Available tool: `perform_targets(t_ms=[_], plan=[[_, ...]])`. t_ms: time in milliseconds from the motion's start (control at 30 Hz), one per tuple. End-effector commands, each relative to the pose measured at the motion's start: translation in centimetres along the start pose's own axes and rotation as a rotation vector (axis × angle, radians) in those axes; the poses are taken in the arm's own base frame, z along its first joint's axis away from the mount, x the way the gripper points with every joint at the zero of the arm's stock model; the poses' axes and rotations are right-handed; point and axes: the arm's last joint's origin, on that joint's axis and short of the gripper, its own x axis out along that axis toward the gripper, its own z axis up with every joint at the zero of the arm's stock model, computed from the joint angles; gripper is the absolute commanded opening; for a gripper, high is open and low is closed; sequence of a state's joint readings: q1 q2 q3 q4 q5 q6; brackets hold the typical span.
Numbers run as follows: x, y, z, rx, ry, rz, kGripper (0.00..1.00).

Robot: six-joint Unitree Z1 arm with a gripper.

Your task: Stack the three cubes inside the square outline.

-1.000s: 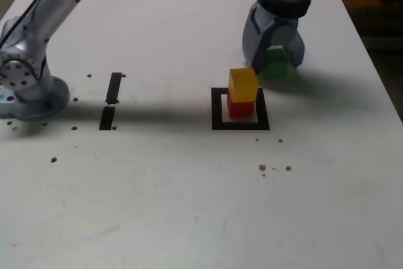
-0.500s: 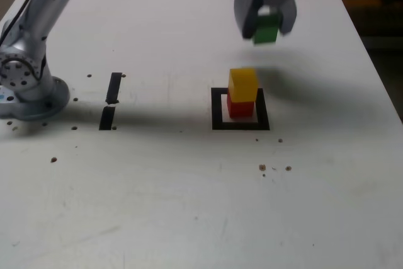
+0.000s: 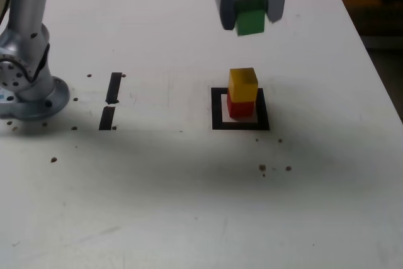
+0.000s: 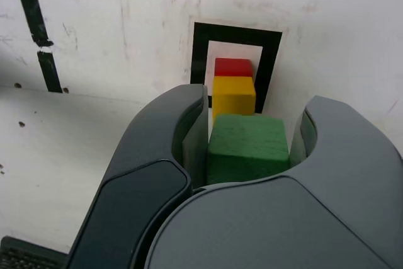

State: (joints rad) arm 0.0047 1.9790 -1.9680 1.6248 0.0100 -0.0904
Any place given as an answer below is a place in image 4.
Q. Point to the red cube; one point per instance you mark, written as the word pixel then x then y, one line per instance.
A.
pixel 233 66

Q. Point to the black tape square outline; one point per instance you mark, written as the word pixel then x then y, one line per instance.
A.
pixel 236 34

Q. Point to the green cube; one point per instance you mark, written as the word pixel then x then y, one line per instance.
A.
pixel 248 149

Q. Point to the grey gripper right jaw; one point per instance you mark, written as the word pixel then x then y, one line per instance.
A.
pixel 283 225

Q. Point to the black tape strip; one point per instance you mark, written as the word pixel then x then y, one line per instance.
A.
pixel 30 7

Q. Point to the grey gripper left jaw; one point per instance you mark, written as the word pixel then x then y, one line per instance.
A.
pixel 138 180

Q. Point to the yellow cube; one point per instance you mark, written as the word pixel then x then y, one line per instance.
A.
pixel 233 95

